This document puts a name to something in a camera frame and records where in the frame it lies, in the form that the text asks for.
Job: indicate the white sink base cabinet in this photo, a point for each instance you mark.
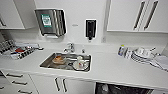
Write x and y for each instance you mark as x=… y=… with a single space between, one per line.
x=78 y=86

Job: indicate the small wall label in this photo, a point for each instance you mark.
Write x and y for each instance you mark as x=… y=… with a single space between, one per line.
x=75 y=25

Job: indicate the white wall outlet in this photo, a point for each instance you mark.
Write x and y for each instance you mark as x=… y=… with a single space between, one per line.
x=103 y=39

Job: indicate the white patterned plate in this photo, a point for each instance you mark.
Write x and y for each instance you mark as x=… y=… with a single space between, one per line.
x=85 y=65

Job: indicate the chrome faucet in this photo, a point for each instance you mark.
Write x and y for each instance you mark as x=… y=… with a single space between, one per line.
x=69 y=47

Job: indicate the white upper wall cabinet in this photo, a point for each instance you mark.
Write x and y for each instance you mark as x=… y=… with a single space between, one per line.
x=126 y=15
x=11 y=13

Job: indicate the steel sink basin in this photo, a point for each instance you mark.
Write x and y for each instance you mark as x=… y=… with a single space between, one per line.
x=45 y=62

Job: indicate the black soap dispenser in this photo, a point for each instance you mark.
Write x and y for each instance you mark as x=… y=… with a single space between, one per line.
x=90 y=28

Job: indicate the stack of white plates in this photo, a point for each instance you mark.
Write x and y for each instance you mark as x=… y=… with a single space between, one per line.
x=143 y=56

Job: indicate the dish soap bottle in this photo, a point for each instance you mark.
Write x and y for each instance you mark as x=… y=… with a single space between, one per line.
x=121 y=50

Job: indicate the orange bowl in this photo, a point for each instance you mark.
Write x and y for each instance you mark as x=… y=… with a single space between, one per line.
x=58 y=59

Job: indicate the white drawer stack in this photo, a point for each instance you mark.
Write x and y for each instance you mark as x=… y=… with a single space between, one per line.
x=18 y=83

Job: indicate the small white mug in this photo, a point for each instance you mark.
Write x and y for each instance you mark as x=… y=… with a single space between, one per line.
x=128 y=53

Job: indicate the steel paper towel dispenser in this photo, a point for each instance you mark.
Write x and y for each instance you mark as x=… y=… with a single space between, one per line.
x=50 y=21

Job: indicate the white cup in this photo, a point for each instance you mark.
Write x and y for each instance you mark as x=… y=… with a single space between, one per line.
x=80 y=61

